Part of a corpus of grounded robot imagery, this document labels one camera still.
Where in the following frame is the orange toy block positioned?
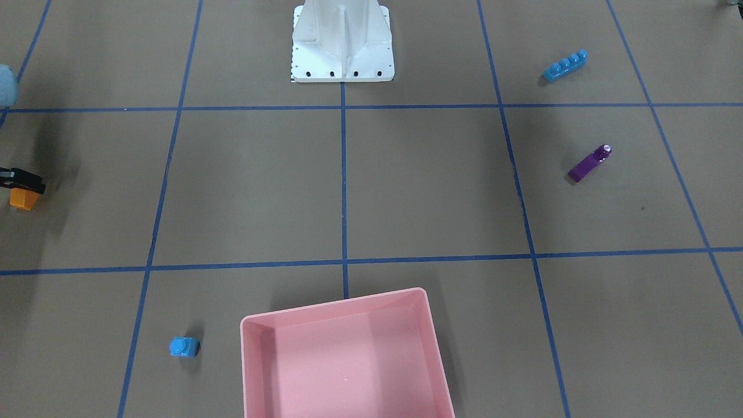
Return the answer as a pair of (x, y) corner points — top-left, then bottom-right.
(9, 188), (41, 211)

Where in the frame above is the purple toy block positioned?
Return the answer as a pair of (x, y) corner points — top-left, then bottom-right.
(568, 145), (612, 183)

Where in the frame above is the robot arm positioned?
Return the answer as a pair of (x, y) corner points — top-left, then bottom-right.
(1, 64), (47, 195)

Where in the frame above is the pink plastic box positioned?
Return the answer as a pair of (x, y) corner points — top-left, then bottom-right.
(240, 287), (456, 417)

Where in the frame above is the small blue toy block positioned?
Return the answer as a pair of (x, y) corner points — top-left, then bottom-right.
(169, 336), (201, 359)

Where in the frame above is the brown paper table cover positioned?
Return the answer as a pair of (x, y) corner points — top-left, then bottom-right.
(2, 1), (741, 417)

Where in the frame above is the long blue toy block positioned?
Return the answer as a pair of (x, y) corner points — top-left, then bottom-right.
(542, 49), (589, 83)

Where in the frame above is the white camera stand column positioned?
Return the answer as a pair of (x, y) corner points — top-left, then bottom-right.
(290, 1), (395, 83)

